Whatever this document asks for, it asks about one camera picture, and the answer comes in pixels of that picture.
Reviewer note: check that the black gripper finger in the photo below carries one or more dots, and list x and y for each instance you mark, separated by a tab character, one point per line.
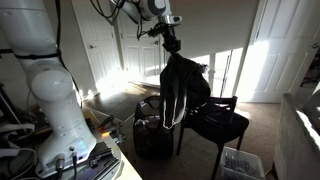
167	46
176	46

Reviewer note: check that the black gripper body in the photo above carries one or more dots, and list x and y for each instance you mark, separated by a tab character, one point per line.
170	33

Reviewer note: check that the dark grey-green hoodie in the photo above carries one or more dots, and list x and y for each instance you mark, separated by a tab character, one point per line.
180	86

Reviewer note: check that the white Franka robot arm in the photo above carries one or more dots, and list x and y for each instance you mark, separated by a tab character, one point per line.
56	100

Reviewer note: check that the black wooden chair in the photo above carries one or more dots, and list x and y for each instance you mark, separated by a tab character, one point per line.
230	125

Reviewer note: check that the black mesh laundry hamper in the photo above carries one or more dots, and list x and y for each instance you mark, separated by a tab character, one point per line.
150	143

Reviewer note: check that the white panel door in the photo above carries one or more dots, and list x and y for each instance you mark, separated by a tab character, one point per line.
140	56
276	50
100	40

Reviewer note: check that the black shoe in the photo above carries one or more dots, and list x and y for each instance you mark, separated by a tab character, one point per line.
205	67

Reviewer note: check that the crumpled light laundry pile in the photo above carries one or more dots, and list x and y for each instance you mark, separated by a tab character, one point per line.
148	123

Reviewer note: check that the clear plastic storage bin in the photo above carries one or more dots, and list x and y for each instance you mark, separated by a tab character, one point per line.
241	165

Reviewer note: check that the blue white patterned blanket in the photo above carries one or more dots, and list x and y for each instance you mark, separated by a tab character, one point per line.
313	103

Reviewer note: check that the grey fabric sofa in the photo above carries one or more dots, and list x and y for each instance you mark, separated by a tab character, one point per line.
293	146

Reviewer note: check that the black tripod leg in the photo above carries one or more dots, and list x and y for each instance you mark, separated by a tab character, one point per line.
8	103

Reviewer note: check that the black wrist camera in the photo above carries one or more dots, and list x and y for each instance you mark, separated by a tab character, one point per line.
156	30

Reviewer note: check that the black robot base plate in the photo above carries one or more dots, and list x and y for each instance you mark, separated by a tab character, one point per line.
100	160

